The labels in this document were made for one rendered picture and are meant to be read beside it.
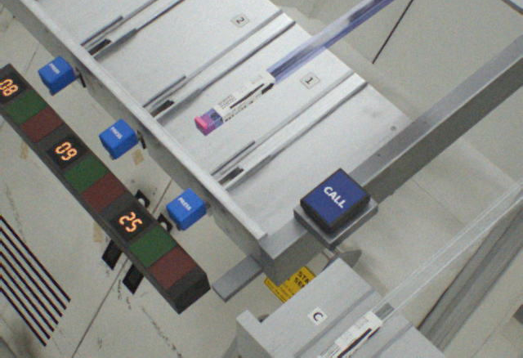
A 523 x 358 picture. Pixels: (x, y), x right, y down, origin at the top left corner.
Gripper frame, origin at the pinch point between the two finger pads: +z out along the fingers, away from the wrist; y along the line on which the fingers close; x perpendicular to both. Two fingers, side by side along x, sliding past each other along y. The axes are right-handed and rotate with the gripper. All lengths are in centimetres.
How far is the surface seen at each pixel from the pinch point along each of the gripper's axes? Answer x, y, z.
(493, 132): -91, 48, 170
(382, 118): 7.7, -4.8, 10.5
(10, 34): 0, 145, 135
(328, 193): 19.0, -9.6, 6.1
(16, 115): 34.2, 21.7, 11.5
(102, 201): 33.5, 7.2, 11.6
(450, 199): -16, 3, 64
